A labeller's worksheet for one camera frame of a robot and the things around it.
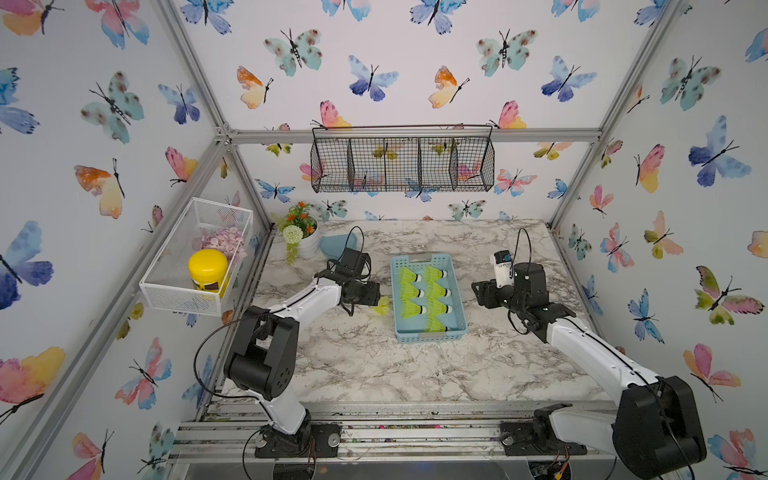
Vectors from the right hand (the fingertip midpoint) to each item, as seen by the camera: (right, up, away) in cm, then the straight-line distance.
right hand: (486, 279), depth 85 cm
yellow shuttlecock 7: (-14, -14, +3) cm, 20 cm away
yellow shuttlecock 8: (-30, -10, +12) cm, 34 cm away
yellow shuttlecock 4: (-13, -5, +11) cm, 18 cm away
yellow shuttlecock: (-22, 0, +16) cm, 27 cm away
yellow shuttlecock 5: (-21, -10, +10) cm, 25 cm away
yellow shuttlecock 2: (-13, +1, +15) cm, 20 cm away
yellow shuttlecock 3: (-21, -5, +13) cm, 25 cm away
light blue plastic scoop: (-50, +11, +32) cm, 60 cm away
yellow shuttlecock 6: (-13, -9, +8) cm, 18 cm away
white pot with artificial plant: (-58, +15, +15) cm, 61 cm away
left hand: (-32, -4, +8) cm, 33 cm away
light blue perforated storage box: (-20, -15, +6) cm, 26 cm away
